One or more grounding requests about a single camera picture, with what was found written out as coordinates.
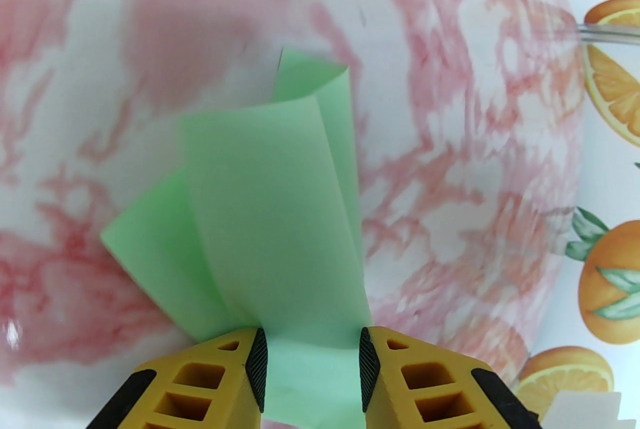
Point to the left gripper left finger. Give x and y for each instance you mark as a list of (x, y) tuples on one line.
[(195, 382)]

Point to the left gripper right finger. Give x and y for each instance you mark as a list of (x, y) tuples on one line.
[(425, 387)]

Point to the light green paper sheet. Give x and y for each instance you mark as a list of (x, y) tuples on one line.
[(270, 192)]

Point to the white plastic piece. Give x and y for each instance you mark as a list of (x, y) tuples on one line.
[(585, 414)]

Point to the aluminium frame post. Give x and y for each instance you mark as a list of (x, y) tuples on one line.
[(615, 33)]

